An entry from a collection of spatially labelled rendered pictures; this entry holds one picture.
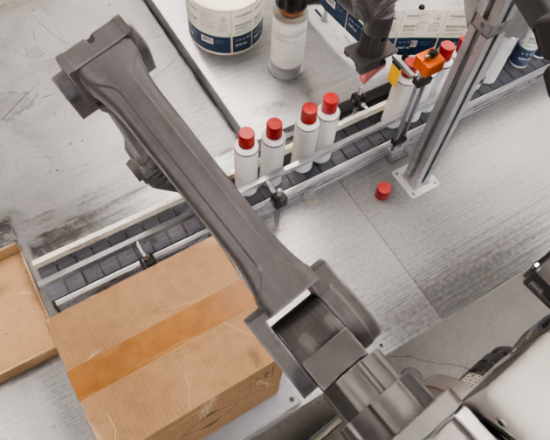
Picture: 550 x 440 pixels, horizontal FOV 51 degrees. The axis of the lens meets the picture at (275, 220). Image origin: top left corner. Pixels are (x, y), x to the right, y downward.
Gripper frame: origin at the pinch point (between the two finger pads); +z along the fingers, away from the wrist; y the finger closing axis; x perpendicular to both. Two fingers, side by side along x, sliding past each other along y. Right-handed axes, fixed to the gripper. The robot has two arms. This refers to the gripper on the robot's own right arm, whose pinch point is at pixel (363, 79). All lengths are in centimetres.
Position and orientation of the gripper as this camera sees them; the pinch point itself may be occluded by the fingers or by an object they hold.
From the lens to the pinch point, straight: 136.2
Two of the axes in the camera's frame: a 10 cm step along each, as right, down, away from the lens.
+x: 5.2, 7.6, -4.0
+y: -8.6, 4.3, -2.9
